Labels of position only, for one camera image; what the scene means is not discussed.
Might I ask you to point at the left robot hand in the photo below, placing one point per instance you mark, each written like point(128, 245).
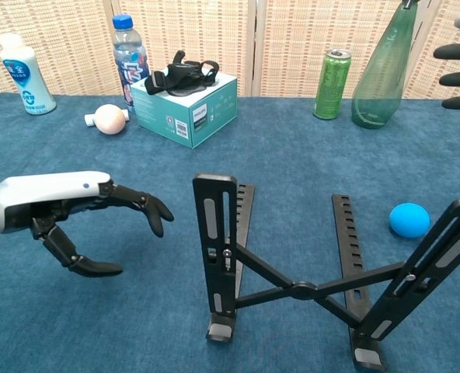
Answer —
point(39, 190)

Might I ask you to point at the black metal laptop stand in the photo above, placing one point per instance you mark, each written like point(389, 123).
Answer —
point(304, 291)

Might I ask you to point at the green glass spray bottle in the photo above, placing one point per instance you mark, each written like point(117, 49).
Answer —
point(381, 77)

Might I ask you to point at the white lip balm tube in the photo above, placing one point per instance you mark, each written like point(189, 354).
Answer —
point(89, 119)

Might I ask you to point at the cream ball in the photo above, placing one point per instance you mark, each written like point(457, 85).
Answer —
point(110, 119)

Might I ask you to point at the white bottle blue label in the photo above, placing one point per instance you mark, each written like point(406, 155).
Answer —
point(26, 77)

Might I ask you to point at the blue table mat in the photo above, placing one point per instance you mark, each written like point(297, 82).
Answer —
point(98, 311)

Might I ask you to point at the green drink can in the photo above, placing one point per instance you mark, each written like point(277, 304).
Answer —
point(331, 87)

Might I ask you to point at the teal cardboard box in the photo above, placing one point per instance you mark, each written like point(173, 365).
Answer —
point(156, 112)

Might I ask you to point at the clear bottle blue cap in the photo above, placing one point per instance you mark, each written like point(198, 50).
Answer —
point(129, 54)

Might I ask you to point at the bamboo folding screen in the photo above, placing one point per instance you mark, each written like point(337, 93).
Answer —
point(292, 39)

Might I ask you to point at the blue ball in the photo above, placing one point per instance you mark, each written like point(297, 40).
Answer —
point(409, 220)

